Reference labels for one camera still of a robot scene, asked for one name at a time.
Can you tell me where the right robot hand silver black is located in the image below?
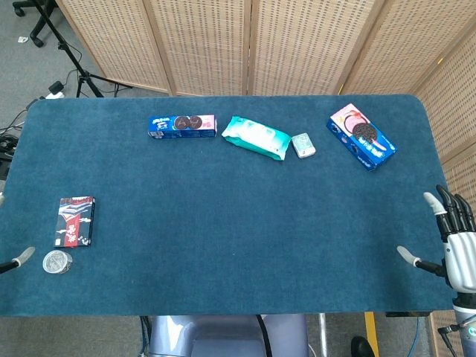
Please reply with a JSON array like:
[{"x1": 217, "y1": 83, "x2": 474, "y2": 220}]
[{"x1": 396, "y1": 184, "x2": 476, "y2": 293}]

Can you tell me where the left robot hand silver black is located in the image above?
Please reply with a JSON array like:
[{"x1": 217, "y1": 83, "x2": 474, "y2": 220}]
[{"x1": 0, "y1": 245, "x2": 36, "y2": 274}]

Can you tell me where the transparent round paper clip container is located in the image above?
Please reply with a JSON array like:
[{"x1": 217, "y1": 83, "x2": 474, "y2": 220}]
[{"x1": 42, "y1": 249, "x2": 74, "y2": 275}]

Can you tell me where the black red card box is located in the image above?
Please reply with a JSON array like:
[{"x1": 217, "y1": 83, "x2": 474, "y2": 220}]
[{"x1": 54, "y1": 196, "x2": 96, "y2": 248}]

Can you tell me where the black shoe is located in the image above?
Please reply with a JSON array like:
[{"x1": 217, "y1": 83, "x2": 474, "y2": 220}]
[{"x1": 350, "y1": 335, "x2": 373, "y2": 357}]

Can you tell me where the wide blue pink Oreo box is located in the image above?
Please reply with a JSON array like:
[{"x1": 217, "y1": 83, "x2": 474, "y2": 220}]
[{"x1": 326, "y1": 103, "x2": 399, "y2": 173}]

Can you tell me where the metal table leg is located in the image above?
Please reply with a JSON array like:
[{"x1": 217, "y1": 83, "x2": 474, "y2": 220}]
[{"x1": 318, "y1": 314, "x2": 329, "y2": 357}]

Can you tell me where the black tripod stand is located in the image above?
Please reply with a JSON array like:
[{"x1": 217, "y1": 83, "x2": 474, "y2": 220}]
[{"x1": 31, "y1": 0, "x2": 133, "y2": 98}]

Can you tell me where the narrow blue Oreo cookie box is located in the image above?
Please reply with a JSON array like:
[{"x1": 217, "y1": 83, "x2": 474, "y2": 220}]
[{"x1": 148, "y1": 114, "x2": 218, "y2": 140}]

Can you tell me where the grey robot torso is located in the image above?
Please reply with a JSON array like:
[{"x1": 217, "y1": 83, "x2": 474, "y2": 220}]
[{"x1": 148, "y1": 315, "x2": 309, "y2": 357}]

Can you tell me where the black office chair base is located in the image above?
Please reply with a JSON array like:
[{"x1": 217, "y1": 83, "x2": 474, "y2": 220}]
[{"x1": 13, "y1": 0, "x2": 57, "y2": 48}]

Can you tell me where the teal wet wipes pack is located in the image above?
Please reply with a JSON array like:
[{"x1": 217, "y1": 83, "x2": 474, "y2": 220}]
[{"x1": 221, "y1": 116, "x2": 292, "y2": 162}]

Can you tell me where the wooden woven folding screen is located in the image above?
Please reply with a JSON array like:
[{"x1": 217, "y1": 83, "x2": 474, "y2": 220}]
[{"x1": 55, "y1": 0, "x2": 476, "y2": 357}]

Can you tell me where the blue cable beside torso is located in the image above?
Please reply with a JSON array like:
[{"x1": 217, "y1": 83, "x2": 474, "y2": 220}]
[{"x1": 138, "y1": 315, "x2": 149, "y2": 357}]

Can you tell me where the black cable on torso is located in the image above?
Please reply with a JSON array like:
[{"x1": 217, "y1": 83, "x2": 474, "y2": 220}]
[{"x1": 255, "y1": 315, "x2": 271, "y2": 357}]

